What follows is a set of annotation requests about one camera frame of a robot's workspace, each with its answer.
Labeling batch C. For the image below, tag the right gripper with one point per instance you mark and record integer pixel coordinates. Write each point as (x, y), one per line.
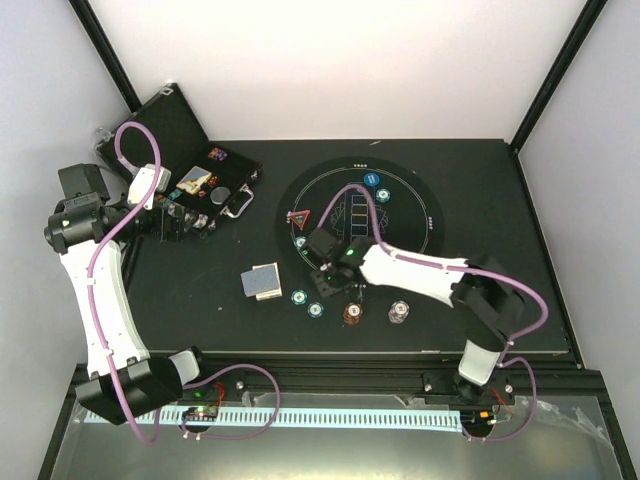
(324, 288)

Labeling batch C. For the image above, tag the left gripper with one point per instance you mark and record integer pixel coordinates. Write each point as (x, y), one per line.
(177, 230)

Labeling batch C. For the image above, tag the chips row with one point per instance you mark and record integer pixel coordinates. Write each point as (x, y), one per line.
(200, 222)

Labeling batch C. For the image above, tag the single green poker chip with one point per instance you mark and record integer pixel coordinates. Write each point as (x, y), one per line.
(299, 297)

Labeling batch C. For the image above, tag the triangular all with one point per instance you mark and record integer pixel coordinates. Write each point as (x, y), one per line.
(299, 218)

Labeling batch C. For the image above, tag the blue round button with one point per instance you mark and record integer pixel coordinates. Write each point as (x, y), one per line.
(371, 179)

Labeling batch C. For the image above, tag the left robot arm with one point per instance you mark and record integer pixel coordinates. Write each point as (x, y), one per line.
(124, 379)

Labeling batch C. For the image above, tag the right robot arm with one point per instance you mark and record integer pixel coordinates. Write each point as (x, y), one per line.
(490, 307)

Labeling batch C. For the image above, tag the brown poker chip stack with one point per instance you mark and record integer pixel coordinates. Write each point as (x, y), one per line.
(352, 314)

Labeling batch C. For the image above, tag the black poker case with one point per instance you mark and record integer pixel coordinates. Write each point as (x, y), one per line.
(183, 144)

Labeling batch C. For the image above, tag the card deck in case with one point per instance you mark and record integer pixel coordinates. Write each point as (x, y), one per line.
(193, 180)

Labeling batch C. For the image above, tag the silver dealer button in case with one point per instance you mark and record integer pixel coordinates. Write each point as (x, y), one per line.
(219, 195)

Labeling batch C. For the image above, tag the red dice in case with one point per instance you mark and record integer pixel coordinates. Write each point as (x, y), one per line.
(207, 186)

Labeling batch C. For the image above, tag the playing card deck box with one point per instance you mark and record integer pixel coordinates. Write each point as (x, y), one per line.
(262, 282)

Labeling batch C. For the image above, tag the blue white poker chip stack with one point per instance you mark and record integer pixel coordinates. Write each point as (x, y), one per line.
(398, 312)

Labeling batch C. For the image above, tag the purple chips in case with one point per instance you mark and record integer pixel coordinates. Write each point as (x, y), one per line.
(217, 154)

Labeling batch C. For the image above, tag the round black poker mat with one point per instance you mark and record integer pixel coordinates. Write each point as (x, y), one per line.
(339, 201)

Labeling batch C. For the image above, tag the black aluminium rail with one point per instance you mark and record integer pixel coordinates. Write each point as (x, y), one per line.
(344, 373)

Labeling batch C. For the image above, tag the white slotted cable duct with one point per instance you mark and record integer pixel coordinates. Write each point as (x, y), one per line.
(319, 418)

